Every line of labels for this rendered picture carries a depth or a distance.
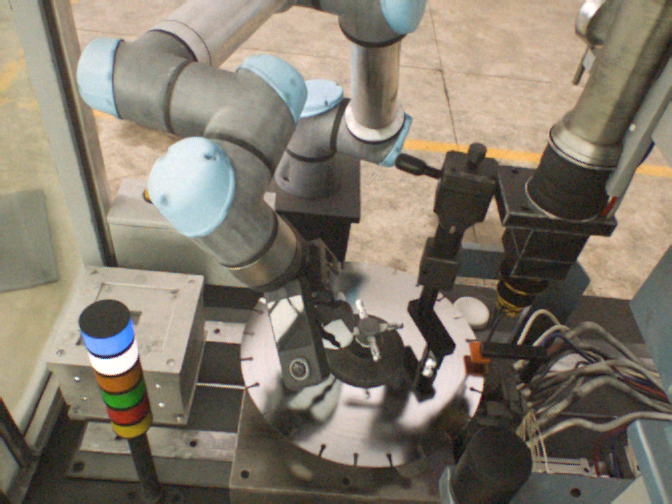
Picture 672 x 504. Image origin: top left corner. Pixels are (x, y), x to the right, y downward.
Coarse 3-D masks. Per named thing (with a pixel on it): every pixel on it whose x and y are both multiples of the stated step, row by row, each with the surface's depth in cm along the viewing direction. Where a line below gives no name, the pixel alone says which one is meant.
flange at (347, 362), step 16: (384, 320) 83; (384, 336) 81; (400, 336) 82; (336, 352) 79; (352, 352) 79; (368, 352) 77; (384, 352) 79; (400, 352) 80; (336, 368) 77; (352, 368) 77; (368, 368) 77; (384, 368) 78; (368, 384) 77
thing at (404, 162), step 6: (402, 156) 67; (408, 156) 67; (396, 162) 67; (402, 162) 67; (408, 162) 67; (414, 162) 67; (420, 162) 67; (402, 168) 67; (408, 168) 67; (414, 168) 67; (420, 168) 67; (426, 168) 67; (432, 168) 67; (414, 174) 67; (420, 174) 67; (426, 174) 67; (432, 174) 67; (438, 174) 67
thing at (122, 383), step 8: (136, 368) 59; (96, 376) 59; (104, 376) 58; (112, 376) 58; (120, 376) 58; (128, 376) 59; (136, 376) 60; (104, 384) 59; (112, 384) 59; (120, 384) 59; (128, 384) 59; (136, 384) 61; (112, 392) 60; (120, 392) 60
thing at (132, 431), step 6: (150, 408) 67; (150, 414) 67; (144, 420) 66; (150, 420) 67; (114, 426) 65; (120, 426) 65; (126, 426) 64; (132, 426) 65; (138, 426) 65; (144, 426) 66; (150, 426) 68; (120, 432) 66; (126, 432) 66; (132, 432) 66; (138, 432) 66; (144, 432) 67; (126, 438) 66; (132, 438) 66
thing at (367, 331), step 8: (360, 304) 80; (360, 312) 79; (360, 320) 77; (368, 320) 77; (376, 320) 78; (360, 328) 76; (368, 328) 77; (376, 328) 77; (384, 328) 78; (392, 328) 78; (400, 328) 78; (360, 336) 77; (368, 336) 76; (376, 336) 77; (360, 344) 78; (368, 344) 77; (376, 344) 75; (376, 352) 74; (376, 360) 74
